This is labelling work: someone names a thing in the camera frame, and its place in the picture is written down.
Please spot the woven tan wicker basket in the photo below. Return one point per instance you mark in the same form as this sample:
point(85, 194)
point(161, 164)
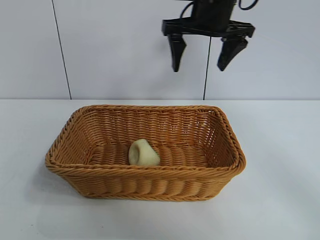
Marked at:
point(175, 135)

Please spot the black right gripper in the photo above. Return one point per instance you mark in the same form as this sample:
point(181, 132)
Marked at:
point(212, 17)

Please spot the pale yellow egg yolk pastry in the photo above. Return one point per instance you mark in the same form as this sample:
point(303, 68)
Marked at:
point(146, 155)

